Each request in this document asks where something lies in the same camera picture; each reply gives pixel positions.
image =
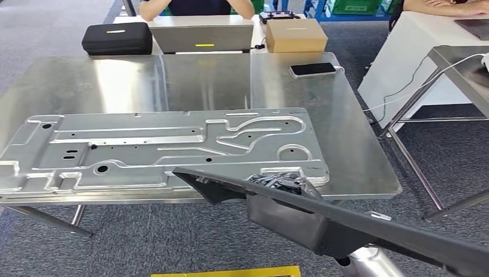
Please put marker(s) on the white desk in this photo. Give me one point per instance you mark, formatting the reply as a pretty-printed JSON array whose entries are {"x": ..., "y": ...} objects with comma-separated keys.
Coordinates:
[{"x": 191, "y": 20}]

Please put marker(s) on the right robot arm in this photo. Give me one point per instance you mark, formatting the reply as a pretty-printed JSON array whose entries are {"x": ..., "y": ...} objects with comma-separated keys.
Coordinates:
[{"x": 370, "y": 265}]

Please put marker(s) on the person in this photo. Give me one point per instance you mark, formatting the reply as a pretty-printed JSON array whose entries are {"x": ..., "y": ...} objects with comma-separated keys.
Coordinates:
[
  {"x": 198, "y": 7},
  {"x": 397, "y": 15}
]

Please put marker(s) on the yellow floor tape square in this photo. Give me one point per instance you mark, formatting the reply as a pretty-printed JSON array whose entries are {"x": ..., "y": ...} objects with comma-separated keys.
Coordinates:
[{"x": 229, "y": 272}]

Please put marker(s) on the person's right forearm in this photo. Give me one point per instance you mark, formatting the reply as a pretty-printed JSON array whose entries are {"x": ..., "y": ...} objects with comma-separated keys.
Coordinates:
[{"x": 152, "y": 9}]

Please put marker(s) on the stainless steel workbench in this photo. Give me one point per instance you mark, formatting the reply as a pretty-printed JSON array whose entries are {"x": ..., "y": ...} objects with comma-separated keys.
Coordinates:
[
  {"x": 458, "y": 65},
  {"x": 344, "y": 133}
]

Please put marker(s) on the black plastic panel part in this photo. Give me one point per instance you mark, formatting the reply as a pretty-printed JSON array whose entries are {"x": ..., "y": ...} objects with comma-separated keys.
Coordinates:
[{"x": 344, "y": 229}]

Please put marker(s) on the dark grey laptop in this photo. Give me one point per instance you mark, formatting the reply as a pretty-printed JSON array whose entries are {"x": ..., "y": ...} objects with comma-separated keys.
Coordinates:
[{"x": 475, "y": 28}]

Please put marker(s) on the stamped silver metal panel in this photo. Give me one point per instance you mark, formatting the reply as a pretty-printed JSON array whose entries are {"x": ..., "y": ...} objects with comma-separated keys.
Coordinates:
[{"x": 152, "y": 153}]

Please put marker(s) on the brown cardboard box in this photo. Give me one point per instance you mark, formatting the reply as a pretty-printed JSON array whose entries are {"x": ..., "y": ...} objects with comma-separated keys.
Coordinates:
[{"x": 296, "y": 36}]

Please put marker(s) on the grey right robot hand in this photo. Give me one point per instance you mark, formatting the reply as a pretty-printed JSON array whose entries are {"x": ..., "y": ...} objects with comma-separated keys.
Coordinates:
[{"x": 290, "y": 181}]

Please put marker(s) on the blue background rack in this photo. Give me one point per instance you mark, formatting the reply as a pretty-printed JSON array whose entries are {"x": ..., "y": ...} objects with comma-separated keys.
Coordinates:
[{"x": 313, "y": 9}]

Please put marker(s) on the black phone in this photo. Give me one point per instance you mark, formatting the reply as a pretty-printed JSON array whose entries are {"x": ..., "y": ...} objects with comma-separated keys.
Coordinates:
[{"x": 312, "y": 69}]

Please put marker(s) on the person's forearm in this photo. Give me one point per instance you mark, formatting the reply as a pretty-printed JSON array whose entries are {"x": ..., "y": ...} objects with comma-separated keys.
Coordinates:
[{"x": 439, "y": 8}]

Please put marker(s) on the grey open laptop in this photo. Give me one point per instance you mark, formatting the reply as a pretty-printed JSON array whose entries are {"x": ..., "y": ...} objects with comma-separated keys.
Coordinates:
[{"x": 200, "y": 38}]

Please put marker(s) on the white cabinet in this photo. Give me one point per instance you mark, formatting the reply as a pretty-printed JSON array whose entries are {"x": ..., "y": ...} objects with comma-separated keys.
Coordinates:
[{"x": 412, "y": 38}]

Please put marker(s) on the black remote controller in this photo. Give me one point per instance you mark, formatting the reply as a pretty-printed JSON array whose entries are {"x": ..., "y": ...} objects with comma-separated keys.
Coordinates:
[{"x": 279, "y": 16}]

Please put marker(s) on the black zip case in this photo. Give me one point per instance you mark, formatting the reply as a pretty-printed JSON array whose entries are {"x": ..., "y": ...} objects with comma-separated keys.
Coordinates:
[{"x": 116, "y": 38}]

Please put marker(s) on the person's left forearm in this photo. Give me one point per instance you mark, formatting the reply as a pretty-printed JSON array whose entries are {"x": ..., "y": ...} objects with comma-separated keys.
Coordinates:
[{"x": 242, "y": 8}]

